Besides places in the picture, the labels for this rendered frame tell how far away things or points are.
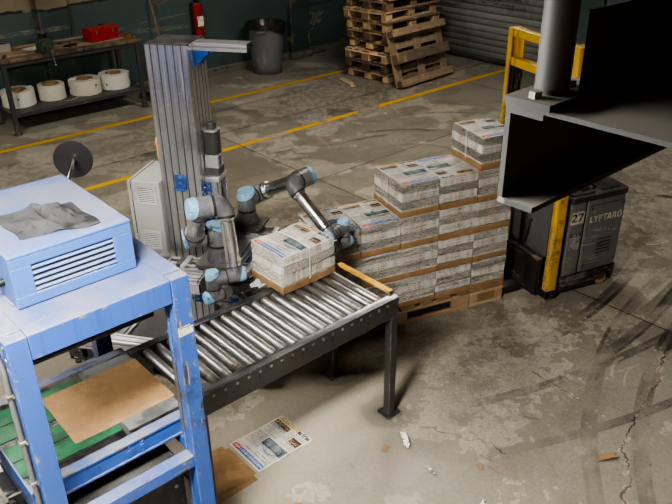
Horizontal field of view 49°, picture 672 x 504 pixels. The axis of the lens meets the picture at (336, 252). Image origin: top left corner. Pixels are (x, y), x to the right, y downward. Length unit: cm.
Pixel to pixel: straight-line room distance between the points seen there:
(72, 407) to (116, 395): 19
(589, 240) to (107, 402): 364
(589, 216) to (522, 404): 160
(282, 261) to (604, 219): 267
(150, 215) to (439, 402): 208
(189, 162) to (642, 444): 301
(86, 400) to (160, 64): 185
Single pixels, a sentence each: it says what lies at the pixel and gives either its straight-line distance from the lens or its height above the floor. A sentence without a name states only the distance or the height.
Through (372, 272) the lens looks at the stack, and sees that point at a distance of 487.
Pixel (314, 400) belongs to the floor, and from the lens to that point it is 455.
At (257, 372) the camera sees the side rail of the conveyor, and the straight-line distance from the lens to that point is 351.
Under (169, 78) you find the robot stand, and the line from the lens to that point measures 425.
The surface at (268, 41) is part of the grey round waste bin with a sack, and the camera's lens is 1144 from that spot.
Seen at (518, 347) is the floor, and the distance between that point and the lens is 511.
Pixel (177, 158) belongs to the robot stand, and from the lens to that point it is 439.
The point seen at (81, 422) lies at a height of 80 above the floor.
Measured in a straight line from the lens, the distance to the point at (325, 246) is 409.
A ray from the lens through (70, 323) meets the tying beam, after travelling 263.
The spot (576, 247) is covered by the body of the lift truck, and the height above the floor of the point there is 39.
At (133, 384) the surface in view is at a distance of 351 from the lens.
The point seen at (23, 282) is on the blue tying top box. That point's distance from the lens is 270.
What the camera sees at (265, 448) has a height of 1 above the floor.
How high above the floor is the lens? 289
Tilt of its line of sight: 28 degrees down
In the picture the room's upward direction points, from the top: 1 degrees counter-clockwise
